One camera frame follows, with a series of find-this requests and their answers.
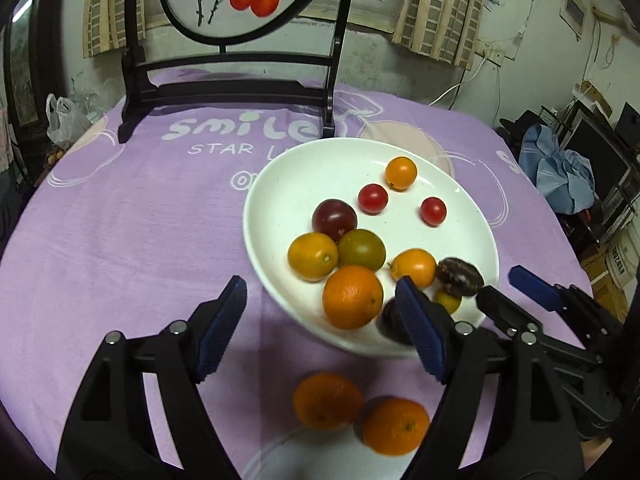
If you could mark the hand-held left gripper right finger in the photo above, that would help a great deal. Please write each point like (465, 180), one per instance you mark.
(420, 330)

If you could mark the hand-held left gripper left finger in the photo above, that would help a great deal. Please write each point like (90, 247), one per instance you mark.
(220, 325)

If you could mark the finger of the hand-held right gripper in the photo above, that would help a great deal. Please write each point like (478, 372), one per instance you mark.
(500, 307)
(530, 282)

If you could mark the dark brown round fruit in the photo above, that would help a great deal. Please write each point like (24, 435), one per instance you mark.
(459, 276)
(390, 320)

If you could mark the small tan round fruit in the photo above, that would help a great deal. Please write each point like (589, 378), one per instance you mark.
(446, 301)

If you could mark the orange-yellow tomato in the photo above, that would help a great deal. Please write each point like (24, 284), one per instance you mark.
(401, 173)
(313, 256)
(413, 266)

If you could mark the large orange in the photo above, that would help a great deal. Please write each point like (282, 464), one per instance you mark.
(352, 296)

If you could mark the small orange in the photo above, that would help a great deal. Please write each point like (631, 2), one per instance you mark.
(396, 426)
(327, 400)

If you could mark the green-brown tomato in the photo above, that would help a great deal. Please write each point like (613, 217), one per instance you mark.
(362, 249)

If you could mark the red cherry tomato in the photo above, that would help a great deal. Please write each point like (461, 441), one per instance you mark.
(433, 211)
(373, 198)

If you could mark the dark red tomato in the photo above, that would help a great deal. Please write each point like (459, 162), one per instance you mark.
(334, 219)

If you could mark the white round plate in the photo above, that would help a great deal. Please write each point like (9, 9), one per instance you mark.
(300, 200)

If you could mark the cardboard box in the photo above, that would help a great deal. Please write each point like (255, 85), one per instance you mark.
(600, 280)

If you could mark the blue cloth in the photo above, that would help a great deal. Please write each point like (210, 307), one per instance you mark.
(555, 165)

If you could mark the purple tablecloth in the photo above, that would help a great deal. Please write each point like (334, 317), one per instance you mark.
(150, 220)

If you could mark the black monitor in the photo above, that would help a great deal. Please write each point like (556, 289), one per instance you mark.
(600, 145)

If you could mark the white plastic bag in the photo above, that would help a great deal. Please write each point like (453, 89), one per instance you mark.
(65, 122)

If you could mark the beige checked curtain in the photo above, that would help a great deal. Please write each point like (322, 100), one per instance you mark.
(112, 10)
(440, 15)

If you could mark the round painted screen black stand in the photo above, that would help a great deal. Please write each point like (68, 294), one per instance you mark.
(210, 10)

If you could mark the black display cabinet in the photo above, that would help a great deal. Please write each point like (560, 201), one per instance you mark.
(45, 60)

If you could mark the white wall socket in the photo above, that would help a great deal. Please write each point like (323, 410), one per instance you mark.
(492, 54)

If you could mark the wall vent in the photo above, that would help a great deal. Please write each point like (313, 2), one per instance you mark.
(574, 10)

